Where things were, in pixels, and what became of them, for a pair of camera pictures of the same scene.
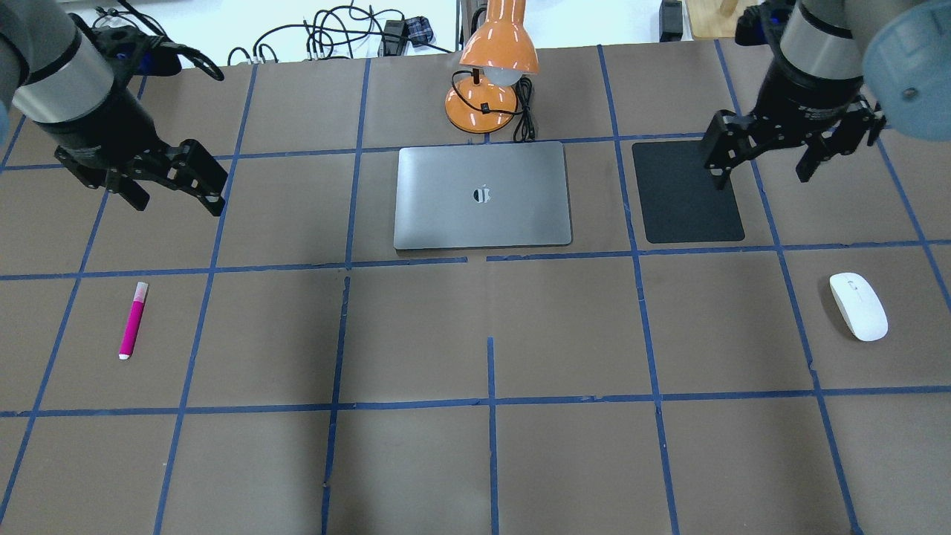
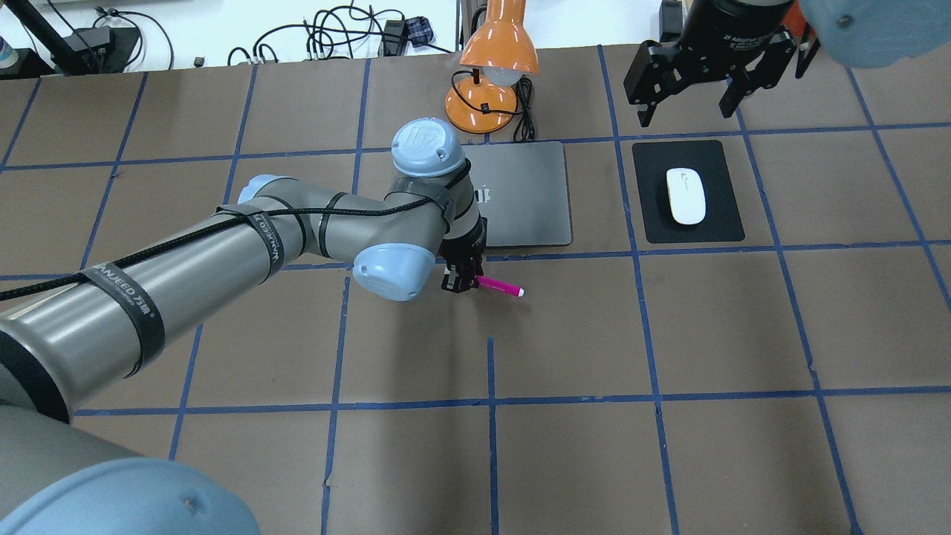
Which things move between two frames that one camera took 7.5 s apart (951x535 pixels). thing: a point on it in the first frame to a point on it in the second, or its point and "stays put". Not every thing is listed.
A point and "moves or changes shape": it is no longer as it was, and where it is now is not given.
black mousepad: x=677 y=200 stays put
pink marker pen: x=128 y=342 moves or changes shape
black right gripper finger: x=732 y=138 to x=653 y=76
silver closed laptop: x=480 y=195 stays put
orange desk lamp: x=487 y=101 stays put
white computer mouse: x=859 y=305 to x=687 y=195
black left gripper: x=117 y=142 to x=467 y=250
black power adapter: x=393 y=34 stays put
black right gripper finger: x=843 y=138 to x=764 y=74
